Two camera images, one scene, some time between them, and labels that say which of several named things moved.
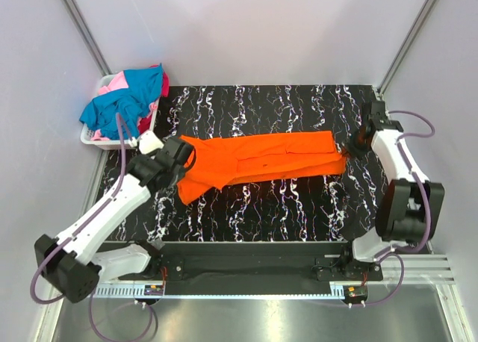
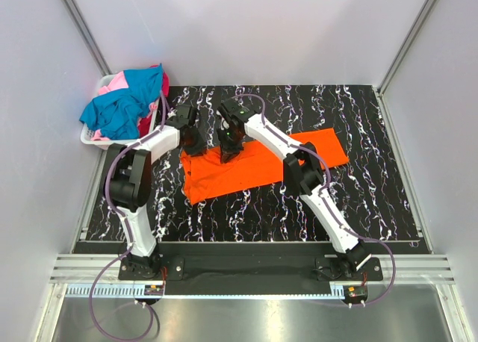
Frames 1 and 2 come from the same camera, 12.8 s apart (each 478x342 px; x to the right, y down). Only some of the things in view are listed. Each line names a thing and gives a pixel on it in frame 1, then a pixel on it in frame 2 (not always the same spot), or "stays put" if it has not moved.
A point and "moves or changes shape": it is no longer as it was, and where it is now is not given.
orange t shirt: [228, 159] moves or changes shape
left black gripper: [153, 156] → [199, 148]
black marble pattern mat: [334, 207] stays put
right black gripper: [353, 151] → [227, 152]
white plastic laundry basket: [87, 134] stays put
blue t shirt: [145, 86] stays put
